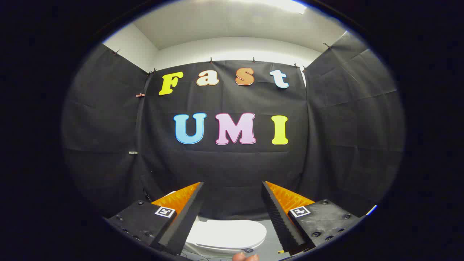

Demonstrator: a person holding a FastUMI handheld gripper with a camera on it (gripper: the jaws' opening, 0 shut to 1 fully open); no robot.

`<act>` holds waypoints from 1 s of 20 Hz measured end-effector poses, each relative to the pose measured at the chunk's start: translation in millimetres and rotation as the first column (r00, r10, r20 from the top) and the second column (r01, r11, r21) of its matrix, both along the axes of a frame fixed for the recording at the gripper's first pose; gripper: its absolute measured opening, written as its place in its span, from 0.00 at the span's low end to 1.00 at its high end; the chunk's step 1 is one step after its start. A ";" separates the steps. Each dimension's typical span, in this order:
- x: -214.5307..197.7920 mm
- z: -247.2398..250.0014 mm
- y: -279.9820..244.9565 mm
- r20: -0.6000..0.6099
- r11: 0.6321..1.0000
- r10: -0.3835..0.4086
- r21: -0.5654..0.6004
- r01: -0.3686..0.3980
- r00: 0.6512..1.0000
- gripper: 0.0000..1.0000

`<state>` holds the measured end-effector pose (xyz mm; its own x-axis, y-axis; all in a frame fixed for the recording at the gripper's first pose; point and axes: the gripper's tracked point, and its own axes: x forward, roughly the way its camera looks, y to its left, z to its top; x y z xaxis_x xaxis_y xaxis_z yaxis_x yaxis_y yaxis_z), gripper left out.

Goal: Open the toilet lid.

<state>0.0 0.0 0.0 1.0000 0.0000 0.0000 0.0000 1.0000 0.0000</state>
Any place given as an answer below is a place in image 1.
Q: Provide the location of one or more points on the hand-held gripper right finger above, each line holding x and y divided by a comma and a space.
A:
279, 217

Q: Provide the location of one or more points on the black backdrop cloth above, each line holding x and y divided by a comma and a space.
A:
235, 163

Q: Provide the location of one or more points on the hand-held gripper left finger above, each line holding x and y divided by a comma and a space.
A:
188, 214

